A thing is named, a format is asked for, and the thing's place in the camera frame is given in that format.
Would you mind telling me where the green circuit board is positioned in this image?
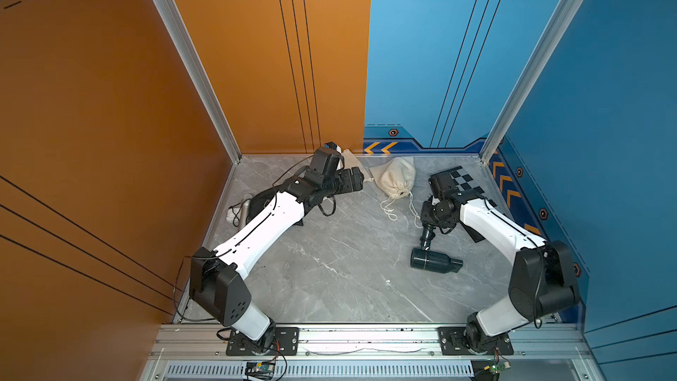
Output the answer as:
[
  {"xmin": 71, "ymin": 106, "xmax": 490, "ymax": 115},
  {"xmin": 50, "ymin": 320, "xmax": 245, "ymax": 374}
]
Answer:
[
  {"xmin": 244, "ymin": 361, "xmax": 276, "ymax": 381},
  {"xmin": 470, "ymin": 361, "xmax": 511, "ymax": 381}
]

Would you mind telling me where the silver grey hair tool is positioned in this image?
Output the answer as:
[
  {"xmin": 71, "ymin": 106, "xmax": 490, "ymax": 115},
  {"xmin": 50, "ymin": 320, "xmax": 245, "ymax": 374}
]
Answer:
[{"xmin": 236, "ymin": 199, "xmax": 251, "ymax": 231}]

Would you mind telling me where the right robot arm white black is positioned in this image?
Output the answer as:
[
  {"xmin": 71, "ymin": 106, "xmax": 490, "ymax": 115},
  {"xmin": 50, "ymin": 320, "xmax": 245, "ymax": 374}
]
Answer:
[{"xmin": 410, "ymin": 168, "xmax": 581, "ymax": 355}]

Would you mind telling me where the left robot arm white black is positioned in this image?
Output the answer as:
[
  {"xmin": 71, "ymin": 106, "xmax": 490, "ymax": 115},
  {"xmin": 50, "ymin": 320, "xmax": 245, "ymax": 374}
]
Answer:
[{"xmin": 188, "ymin": 142, "xmax": 365, "ymax": 353}]

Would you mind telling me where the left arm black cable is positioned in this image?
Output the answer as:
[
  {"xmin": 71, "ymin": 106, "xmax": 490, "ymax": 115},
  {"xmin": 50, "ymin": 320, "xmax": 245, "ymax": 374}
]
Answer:
[{"xmin": 171, "ymin": 256, "xmax": 218, "ymax": 324}]

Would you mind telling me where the beige cloth bag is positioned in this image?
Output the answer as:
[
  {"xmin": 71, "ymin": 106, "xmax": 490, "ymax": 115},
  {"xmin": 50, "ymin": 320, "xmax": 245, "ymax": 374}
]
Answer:
[
  {"xmin": 370, "ymin": 157, "xmax": 423, "ymax": 229},
  {"xmin": 341, "ymin": 149, "xmax": 374, "ymax": 183}
]

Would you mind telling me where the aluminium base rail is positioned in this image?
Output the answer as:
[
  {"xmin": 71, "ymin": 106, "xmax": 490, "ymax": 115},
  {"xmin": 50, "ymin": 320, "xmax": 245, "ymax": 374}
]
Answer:
[{"xmin": 140, "ymin": 323, "xmax": 604, "ymax": 380}]

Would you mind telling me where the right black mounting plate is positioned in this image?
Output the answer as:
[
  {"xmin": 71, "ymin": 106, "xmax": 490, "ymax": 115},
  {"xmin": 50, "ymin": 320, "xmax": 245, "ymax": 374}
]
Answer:
[{"xmin": 437, "ymin": 325, "xmax": 514, "ymax": 356}]

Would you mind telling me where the dark green hair dryer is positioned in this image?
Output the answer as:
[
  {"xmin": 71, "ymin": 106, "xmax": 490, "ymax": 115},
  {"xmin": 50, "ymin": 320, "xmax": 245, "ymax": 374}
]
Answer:
[{"xmin": 410, "ymin": 224, "xmax": 464, "ymax": 274}]

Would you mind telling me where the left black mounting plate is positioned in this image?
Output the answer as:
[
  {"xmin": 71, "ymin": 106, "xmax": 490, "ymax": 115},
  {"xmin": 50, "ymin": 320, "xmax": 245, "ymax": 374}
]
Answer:
[{"xmin": 226, "ymin": 326, "xmax": 300, "ymax": 356}]

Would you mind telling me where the black drawstring dryer bag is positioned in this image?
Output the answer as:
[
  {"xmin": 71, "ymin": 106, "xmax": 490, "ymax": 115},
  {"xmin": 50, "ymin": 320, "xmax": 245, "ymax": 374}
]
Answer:
[{"xmin": 246, "ymin": 189, "xmax": 307, "ymax": 226}]

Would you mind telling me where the black mounting plate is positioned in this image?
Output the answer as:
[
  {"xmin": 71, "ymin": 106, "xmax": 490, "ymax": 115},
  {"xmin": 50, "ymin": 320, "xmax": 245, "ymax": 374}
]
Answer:
[
  {"xmin": 226, "ymin": 326, "xmax": 300, "ymax": 356},
  {"xmin": 437, "ymin": 325, "xmax": 514, "ymax": 356}
]

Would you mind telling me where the right green circuit board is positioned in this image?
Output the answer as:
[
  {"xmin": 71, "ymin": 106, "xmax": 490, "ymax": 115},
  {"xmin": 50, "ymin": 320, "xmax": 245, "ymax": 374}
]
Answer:
[{"xmin": 470, "ymin": 361, "xmax": 511, "ymax": 381}]

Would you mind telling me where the left green circuit board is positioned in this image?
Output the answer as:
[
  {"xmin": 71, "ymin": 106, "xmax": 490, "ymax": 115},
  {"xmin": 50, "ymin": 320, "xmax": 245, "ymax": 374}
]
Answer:
[{"xmin": 244, "ymin": 361, "xmax": 276, "ymax": 381}]

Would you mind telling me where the black white checkerboard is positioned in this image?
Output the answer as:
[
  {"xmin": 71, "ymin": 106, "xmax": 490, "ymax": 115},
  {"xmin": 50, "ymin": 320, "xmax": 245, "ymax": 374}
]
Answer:
[{"xmin": 442, "ymin": 166, "xmax": 496, "ymax": 206}]

